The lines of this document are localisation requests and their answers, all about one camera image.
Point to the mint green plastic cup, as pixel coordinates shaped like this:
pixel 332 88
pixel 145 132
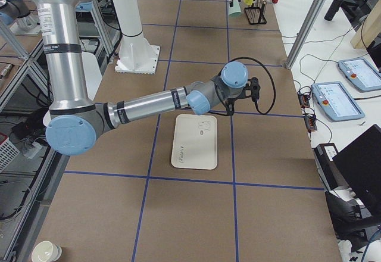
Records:
pixel 234 8

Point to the paper coffee cup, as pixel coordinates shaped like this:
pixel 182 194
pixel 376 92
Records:
pixel 46 251

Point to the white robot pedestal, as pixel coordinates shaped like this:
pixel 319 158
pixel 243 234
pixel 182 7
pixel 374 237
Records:
pixel 135 54

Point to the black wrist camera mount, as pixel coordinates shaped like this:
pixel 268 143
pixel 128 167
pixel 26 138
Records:
pixel 252 89

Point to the aluminium frame post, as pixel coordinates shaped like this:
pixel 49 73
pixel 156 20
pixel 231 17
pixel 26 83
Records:
pixel 306 27

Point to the black tall bottle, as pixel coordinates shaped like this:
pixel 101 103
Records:
pixel 333 9

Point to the white plastic chair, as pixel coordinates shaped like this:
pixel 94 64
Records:
pixel 75 79

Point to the cream rabbit print tray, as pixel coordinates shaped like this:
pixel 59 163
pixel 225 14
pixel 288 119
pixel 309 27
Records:
pixel 195 142

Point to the blue teach pendant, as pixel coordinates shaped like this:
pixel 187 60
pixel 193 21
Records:
pixel 361 74
pixel 336 102

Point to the black wire cup rack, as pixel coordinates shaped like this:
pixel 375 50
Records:
pixel 256 12

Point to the near blue teach pendant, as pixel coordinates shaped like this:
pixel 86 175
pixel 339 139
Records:
pixel 336 102

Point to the black laptop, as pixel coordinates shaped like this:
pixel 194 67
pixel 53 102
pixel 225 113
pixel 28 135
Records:
pixel 359 164

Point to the far blue teach pendant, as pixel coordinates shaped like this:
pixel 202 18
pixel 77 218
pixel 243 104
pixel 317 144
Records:
pixel 361 74

